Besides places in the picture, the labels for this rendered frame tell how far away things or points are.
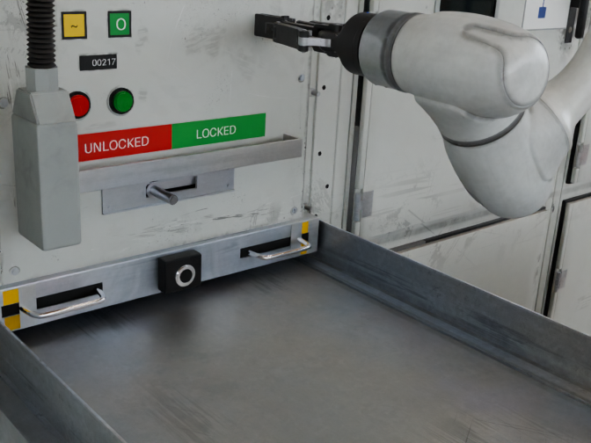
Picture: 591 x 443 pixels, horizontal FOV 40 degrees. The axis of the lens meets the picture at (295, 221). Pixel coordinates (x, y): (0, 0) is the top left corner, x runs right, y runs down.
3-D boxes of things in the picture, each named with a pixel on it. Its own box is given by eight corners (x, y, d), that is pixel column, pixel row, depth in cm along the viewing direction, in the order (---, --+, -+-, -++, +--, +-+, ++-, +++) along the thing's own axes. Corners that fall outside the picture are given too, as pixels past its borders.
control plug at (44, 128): (83, 244, 94) (78, 92, 88) (43, 253, 91) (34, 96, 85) (54, 225, 99) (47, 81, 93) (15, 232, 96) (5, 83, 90)
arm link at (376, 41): (439, 90, 98) (402, 82, 102) (448, 12, 95) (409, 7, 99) (385, 97, 92) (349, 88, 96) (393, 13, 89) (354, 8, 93)
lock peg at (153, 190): (181, 206, 108) (181, 178, 107) (166, 209, 106) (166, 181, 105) (156, 194, 112) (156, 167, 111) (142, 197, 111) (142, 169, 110)
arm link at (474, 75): (371, 51, 88) (413, 134, 97) (488, 74, 77) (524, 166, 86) (430, -14, 91) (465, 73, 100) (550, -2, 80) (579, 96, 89)
